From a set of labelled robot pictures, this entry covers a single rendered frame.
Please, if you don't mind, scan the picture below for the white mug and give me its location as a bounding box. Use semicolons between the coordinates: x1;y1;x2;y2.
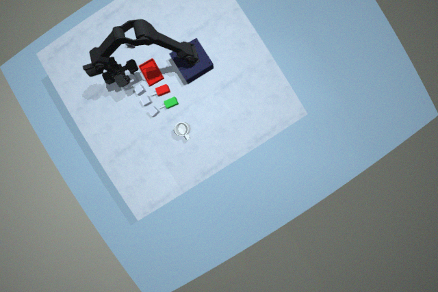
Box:
175;122;191;140

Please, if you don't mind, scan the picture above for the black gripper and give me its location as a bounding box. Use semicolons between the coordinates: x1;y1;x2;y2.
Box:
102;59;139;84

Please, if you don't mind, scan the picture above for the green gauge with white pin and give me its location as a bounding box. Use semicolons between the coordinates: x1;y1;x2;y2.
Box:
160;97;178;108

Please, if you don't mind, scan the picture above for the red block with white cylindrical pin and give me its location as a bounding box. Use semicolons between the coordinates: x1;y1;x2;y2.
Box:
151;84;170;96

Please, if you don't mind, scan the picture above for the red tray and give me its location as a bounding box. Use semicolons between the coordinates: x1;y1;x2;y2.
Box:
139;58;164;86

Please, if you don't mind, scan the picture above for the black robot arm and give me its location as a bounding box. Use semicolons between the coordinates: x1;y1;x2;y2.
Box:
83;19;200;88

